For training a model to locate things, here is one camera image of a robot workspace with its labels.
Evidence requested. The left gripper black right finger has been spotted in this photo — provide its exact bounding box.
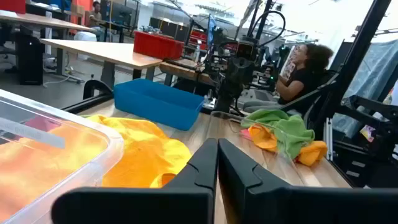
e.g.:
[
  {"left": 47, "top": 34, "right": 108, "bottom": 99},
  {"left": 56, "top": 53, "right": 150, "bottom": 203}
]
[{"left": 218, "top": 138, "right": 398, "bottom": 224}]

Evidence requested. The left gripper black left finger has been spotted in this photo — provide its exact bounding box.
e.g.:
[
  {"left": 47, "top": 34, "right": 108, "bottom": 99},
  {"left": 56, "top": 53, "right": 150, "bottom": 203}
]
[{"left": 51, "top": 138, "right": 218, "bottom": 224}]

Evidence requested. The orange microfiber towel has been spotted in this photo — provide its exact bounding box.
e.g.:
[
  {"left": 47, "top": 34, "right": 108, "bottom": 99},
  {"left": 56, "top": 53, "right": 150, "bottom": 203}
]
[
  {"left": 248, "top": 124, "right": 279, "bottom": 152},
  {"left": 297, "top": 140, "right": 328, "bottom": 167},
  {"left": 0, "top": 123, "right": 109, "bottom": 222}
]

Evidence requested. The yellow microfiber towel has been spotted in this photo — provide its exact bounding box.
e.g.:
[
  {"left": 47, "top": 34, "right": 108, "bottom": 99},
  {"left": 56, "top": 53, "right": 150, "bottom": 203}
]
[{"left": 81, "top": 114, "right": 193, "bottom": 189}]

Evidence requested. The green microfiber towel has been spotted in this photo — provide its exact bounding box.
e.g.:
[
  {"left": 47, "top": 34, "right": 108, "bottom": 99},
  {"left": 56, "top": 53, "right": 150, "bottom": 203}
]
[{"left": 241, "top": 108, "right": 315, "bottom": 159}]

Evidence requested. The seated person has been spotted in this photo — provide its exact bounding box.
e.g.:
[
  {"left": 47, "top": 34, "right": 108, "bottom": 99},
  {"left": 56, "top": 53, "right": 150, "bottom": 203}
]
[{"left": 274, "top": 43, "right": 335, "bottom": 106}]

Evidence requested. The red plastic bin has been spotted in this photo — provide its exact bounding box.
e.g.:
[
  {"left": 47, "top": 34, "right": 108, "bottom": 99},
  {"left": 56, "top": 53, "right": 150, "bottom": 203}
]
[{"left": 133, "top": 30, "right": 185, "bottom": 61}]

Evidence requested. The blue plastic bin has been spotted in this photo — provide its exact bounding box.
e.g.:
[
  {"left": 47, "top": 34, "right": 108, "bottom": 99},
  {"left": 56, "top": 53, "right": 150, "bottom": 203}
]
[{"left": 113, "top": 78, "right": 205, "bottom": 131}]

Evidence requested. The clear plastic storage bin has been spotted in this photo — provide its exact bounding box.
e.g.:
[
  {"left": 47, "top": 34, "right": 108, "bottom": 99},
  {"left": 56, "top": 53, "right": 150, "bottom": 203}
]
[{"left": 0, "top": 89, "right": 125, "bottom": 224}]

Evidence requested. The blue tarp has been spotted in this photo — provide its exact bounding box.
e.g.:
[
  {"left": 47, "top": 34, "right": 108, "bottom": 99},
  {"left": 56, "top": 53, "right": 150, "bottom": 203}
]
[{"left": 331, "top": 39, "right": 398, "bottom": 139}]

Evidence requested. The light wooden desk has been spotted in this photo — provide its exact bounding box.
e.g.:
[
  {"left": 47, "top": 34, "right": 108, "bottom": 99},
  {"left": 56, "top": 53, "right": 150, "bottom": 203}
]
[{"left": 39, "top": 38, "right": 164, "bottom": 90}]

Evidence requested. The distant person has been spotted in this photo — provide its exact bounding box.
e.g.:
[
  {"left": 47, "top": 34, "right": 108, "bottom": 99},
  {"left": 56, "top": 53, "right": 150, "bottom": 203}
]
[{"left": 88, "top": 1, "right": 104, "bottom": 30}]

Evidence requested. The long wooden desk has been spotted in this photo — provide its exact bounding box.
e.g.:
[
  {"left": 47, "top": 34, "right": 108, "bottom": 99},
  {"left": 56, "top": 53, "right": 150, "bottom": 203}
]
[{"left": 0, "top": 9, "right": 96, "bottom": 75}]

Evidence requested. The black computer tower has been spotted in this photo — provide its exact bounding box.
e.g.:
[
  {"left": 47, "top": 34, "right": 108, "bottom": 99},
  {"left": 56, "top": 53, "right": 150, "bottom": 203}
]
[{"left": 14, "top": 30, "right": 45, "bottom": 86}]

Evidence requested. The clear basket with handles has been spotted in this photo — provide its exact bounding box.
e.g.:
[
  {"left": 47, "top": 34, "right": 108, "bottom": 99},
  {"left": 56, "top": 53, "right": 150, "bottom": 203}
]
[{"left": 210, "top": 110, "right": 298, "bottom": 164}]

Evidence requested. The black frame post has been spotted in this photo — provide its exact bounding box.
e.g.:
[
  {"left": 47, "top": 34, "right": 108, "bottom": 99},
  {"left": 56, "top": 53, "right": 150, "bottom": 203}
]
[{"left": 306, "top": 0, "right": 392, "bottom": 139}]

